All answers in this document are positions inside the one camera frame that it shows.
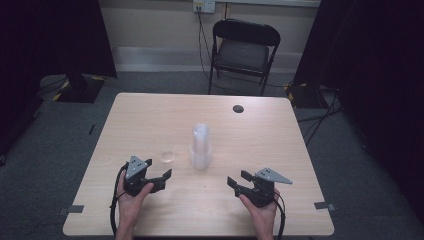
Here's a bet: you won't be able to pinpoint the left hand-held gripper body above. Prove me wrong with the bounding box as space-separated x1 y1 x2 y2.
123 155 168 198

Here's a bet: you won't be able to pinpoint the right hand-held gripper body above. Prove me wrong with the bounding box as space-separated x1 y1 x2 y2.
234 167 294 208

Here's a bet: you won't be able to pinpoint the single clear plastic cup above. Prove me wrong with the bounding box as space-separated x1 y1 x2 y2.
153 133 177 164

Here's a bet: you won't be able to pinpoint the stack of clear plastic cups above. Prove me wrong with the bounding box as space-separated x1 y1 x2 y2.
189 122 213 171

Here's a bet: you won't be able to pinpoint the person's right hand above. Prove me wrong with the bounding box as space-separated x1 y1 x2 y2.
239 188 283 231

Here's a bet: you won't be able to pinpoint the person's left hand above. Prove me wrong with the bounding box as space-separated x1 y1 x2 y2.
117 182 155 229

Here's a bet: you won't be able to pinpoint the grey tape strip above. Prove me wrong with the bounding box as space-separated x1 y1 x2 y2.
313 201 336 212
58 204 85 216

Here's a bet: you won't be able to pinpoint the black stand base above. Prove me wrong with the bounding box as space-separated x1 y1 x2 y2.
56 73 106 104
286 81 321 109

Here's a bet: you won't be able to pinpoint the black folding chair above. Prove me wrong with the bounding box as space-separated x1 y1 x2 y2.
208 18 282 97

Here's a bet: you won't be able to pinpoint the black curtain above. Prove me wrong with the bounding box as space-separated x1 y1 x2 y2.
0 0 118 158
293 0 424 221

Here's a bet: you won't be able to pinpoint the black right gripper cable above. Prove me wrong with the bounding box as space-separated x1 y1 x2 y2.
273 190 287 240

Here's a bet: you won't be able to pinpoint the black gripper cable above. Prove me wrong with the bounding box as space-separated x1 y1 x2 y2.
109 162 129 237
273 190 287 240

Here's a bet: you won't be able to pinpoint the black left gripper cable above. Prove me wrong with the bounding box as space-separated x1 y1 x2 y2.
109 162 129 237

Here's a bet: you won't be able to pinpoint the black floor cables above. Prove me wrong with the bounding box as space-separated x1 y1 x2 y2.
294 88 344 148

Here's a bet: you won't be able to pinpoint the white wall socket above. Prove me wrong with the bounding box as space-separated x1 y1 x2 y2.
192 0 217 14

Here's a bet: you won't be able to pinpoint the white wall trunking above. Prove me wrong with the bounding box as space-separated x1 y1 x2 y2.
214 0 322 8

